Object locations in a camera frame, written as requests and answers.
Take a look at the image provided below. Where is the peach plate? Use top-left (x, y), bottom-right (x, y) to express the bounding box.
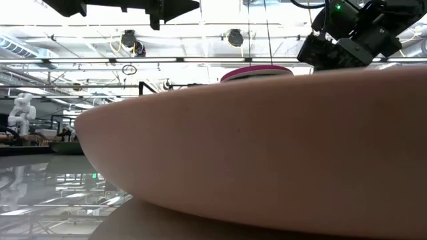
top-left (75, 66), bottom-right (427, 239)

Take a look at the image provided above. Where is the black ceiling cable reel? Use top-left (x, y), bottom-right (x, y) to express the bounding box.
top-left (228, 29), bottom-right (244, 47)
top-left (120, 29), bottom-right (137, 48)

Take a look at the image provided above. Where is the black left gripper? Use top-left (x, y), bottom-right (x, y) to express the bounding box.
top-left (81, 0), bottom-right (200, 23)

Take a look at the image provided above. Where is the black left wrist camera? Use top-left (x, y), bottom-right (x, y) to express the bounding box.
top-left (147, 7), bottom-right (161, 31)

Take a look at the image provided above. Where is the white humanoid robot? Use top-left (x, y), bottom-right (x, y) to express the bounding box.
top-left (7, 93), bottom-right (37, 136)

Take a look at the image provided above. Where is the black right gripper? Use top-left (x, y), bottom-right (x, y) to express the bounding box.
top-left (296, 32), bottom-right (374, 73)

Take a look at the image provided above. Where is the magenta plate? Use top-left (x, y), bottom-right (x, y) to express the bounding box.
top-left (220, 65), bottom-right (294, 83)

